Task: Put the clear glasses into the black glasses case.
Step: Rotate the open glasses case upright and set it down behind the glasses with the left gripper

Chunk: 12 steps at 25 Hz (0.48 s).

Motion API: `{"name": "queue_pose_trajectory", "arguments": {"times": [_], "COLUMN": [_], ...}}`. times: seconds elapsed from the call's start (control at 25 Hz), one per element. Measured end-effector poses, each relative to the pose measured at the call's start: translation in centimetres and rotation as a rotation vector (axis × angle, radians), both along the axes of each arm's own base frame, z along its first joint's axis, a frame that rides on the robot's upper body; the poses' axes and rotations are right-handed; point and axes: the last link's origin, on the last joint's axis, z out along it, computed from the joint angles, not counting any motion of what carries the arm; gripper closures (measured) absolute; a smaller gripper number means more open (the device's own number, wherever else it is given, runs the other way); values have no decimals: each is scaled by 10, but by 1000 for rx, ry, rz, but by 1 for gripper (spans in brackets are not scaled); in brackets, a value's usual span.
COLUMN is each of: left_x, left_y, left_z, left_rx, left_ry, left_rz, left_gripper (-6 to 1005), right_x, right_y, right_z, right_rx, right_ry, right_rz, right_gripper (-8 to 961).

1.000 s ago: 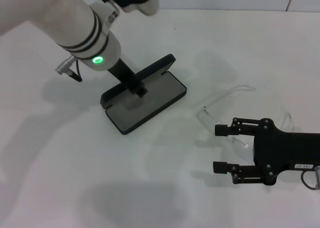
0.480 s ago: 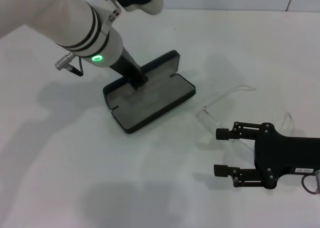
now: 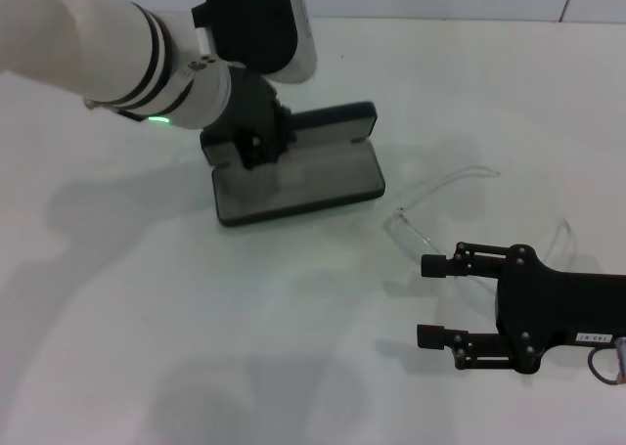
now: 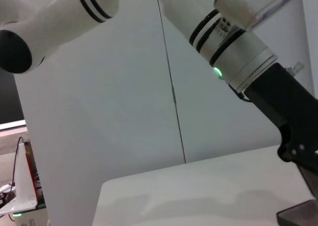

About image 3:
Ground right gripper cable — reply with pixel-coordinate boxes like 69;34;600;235
586;344;626;385

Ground clear white glasses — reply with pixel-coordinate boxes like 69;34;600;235
382;164;573;289

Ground black glasses case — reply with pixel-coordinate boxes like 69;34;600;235
200;101;386;229

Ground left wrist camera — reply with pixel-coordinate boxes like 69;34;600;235
192;0;320;85

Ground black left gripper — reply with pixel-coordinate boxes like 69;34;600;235
199;66;299;172

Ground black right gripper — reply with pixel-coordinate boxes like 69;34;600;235
415;242;626;376

